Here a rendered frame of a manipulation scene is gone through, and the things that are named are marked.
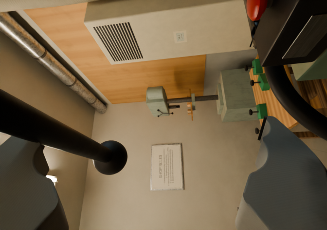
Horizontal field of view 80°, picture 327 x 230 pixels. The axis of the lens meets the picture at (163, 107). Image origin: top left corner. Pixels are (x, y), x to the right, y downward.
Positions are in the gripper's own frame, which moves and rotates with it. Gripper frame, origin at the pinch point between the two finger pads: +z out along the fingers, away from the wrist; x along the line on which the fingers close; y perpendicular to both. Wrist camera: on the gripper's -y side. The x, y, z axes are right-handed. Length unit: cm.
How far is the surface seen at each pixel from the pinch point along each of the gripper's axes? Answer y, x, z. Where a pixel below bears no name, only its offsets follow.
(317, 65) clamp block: -0.6, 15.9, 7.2
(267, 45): -2.7, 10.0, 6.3
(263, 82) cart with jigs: 43, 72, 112
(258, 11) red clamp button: -5.4, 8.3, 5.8
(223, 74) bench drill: 68, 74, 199
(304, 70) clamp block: 0.2, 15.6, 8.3
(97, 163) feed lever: 7.6, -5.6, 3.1
